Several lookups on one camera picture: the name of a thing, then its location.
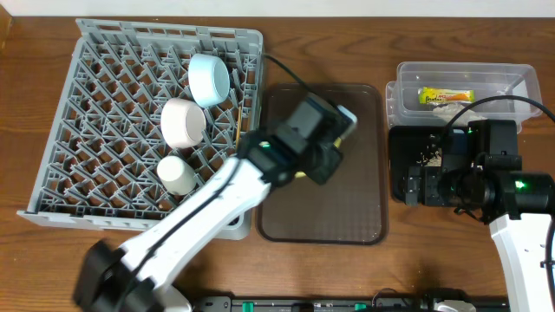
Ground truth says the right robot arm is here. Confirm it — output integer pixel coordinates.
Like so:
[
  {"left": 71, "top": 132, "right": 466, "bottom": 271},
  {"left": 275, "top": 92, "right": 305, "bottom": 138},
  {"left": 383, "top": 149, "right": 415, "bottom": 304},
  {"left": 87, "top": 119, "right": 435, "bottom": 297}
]
[{"left": 388, "top": 120, "right": 554, "bottom": 311}]

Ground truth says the green snack wrapper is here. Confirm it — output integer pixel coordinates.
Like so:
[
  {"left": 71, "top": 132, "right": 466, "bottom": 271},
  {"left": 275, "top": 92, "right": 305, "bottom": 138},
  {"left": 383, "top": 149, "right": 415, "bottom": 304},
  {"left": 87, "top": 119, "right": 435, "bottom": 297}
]
[{"left": 418, "top": 87, "right": 475, "bottom": 105}]

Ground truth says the white paper cup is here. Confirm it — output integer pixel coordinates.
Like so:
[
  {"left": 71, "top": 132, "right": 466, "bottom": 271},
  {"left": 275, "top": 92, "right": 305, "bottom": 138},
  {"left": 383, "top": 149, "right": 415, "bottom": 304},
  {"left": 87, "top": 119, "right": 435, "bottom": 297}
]
[{"left": 156, "top": 155, "right": 196, "bottom": 196}]

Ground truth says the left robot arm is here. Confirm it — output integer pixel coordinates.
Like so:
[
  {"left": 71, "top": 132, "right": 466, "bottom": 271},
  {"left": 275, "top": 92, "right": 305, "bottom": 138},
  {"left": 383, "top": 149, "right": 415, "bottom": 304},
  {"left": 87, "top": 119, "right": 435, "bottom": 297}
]
[{"left": 73, "top": 94, "right": 357, "bottom": 311}]

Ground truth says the black tray bin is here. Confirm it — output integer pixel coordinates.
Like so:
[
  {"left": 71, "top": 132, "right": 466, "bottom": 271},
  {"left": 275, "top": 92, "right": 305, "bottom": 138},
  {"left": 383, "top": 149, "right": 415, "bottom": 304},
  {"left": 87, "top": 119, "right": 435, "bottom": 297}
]
[{"left": 388, "top": 126, "right": 455, "bottom": 207}]

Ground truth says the yellow plate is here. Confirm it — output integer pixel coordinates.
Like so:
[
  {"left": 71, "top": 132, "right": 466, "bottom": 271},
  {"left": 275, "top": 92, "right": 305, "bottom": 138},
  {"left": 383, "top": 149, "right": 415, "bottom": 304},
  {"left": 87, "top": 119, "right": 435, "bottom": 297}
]
[{"left": 295, "top": 138, "right": 342, "bottom": 179}]

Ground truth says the brown serving tray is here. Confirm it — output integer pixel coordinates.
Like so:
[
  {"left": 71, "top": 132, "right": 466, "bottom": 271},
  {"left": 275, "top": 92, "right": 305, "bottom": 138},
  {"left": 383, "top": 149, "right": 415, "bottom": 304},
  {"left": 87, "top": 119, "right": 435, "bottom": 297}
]
[{"left": 256, "top": 83, "right": 389, "bottom": 245}]

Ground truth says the clear plastic bin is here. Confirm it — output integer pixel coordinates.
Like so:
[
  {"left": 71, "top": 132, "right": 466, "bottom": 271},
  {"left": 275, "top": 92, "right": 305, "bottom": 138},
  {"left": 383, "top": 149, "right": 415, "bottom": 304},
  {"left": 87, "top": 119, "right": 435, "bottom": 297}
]
[{"left": 386, "top": 62, "right": 542, "bottom": 127}]

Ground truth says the grey dishwasher rack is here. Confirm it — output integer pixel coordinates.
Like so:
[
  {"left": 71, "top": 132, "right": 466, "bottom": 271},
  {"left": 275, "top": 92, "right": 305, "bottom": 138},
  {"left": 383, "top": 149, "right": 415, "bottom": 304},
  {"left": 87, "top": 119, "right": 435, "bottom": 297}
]
[{"left": 21, "top": 19, "right": 264, "bottom": 231}]

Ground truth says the wooden chopstick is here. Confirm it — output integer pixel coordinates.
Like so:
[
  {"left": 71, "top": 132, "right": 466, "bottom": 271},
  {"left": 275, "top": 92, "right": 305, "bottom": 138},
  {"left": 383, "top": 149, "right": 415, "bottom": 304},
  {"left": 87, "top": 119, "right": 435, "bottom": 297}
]
[{"left": 235, "top": 105, "right": 243, "bottom": 149}]

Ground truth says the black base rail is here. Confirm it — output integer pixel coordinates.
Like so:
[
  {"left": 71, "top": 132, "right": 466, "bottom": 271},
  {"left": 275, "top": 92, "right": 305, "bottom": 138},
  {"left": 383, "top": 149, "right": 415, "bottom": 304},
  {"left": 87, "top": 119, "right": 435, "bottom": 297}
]
[{"left": 193, "top": 288, "right": 511, "bottom": 312}]

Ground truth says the pink white bowl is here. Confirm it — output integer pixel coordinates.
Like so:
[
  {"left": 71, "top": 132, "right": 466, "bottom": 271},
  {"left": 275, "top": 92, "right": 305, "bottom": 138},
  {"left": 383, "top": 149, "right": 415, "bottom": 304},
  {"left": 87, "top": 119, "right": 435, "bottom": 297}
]
[{"left": 160, "top": 98, "right": 206, "bottom": 149}]

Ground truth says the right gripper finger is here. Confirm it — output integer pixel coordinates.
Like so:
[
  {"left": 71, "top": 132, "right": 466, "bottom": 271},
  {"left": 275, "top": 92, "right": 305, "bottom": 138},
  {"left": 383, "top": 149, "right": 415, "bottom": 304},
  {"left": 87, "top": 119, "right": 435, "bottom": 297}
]
[
  {"left": 423, "top": 166, "right": 441, "bottom": 206},
  {"left": 402, "top": 166, "right": 422, "bottom": 206}
]

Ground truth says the white napkin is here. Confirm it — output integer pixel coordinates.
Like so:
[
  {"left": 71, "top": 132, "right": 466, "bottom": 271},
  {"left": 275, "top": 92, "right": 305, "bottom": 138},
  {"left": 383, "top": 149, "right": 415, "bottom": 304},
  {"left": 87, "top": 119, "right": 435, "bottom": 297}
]
[{"left": 432, "top": 103, "right": 485, "bottom": 127}]

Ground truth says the rice food waste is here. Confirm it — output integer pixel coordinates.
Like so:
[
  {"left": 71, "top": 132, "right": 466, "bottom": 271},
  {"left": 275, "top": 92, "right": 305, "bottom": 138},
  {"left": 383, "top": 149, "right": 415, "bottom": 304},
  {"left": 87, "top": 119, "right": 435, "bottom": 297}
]
[{"left": 416, "top": 134, "right": 442, "bottom": 166}]

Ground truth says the light blue bowl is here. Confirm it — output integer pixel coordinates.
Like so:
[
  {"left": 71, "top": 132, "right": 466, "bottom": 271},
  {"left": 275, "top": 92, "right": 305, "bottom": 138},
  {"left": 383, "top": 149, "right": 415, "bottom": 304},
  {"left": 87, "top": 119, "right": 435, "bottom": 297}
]
[{"left": 188, "top": 54, "right": 231, "bottom": 108}]

